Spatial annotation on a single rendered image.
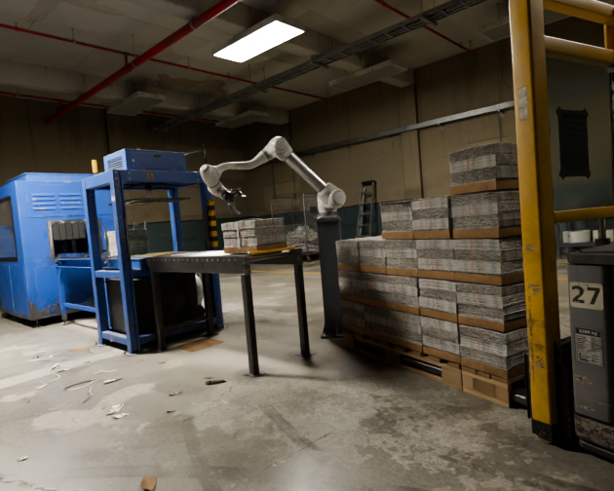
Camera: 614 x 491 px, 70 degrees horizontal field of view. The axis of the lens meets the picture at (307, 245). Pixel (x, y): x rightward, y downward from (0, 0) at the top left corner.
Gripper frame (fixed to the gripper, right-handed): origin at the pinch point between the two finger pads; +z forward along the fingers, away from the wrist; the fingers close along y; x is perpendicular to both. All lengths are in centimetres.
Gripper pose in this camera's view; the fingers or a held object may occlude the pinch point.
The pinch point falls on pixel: (242, 205)
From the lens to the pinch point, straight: 332.9
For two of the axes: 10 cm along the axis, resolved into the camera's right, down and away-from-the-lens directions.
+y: -2.6, 9.0, 3.6
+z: 6.9, 4.3, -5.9
